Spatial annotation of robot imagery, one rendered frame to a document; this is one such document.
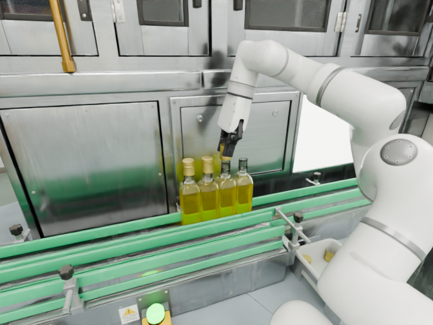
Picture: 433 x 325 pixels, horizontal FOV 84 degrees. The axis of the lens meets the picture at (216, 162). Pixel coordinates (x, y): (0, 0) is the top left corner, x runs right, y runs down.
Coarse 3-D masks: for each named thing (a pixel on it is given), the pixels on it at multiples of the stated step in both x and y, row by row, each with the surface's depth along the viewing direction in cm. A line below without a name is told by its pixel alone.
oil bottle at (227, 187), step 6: (216, 180) 74; (222, 180) 72; (228, 180) 72; (234, 180) 74; (222, 186) 72; (228, 186) 73; (234, 186) 73; (222, 192) 73; (228, 192) 73; (234, 192) 74; (222, 198) 73; (228, 198) 74; (234, 198) 75; (222, 204) 74; (228, 204) 75; (234, 204) 76; (222, 210) 75; (228, 210) 76; (234, 210) 77; (222, 216) 76
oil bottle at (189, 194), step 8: (184, 184) 70; (192, 184) 70; (184, 192) 69; (192, 192) 69; (184, 200) 69; (192, 200) 70; (184, 208) 71; (192, 208) 71; (200, 208) 73; (184, 216) 72; (192, 216) 73; (200, 216) 74; (184, 224) 73
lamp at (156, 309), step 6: (150, 306) 61; (156, 306) 60; (162, 306) 61; (150, 312) 59; (156, 312) 59; (162, 312) 60; (150, 318) 58; (156, 318) 58; (162, 318) 59; (150, 324) 59; (156, 324) 59
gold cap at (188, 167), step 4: (184, 160) 68; (188, 160) 68; (192, 160) 68; (184, 164) 67; (188, 164) 67; (192, 164) 67; (184, 168) 68; (188, 168) 67; (192, 168) 68; (184, 172) 68; (188, 172) 68; (192, 172) 68; (188, 176) 68
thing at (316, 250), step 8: (328, 240) 84; (304, 248) 81; (312, 248) 82; (320, 248) 84; (328, 248) 85; (336, 248) 83; (312, 256) 83; (320, 256) 85; (312, 264) 83; (320, 264) 83; (312, 272) 72; (320, 272) 80
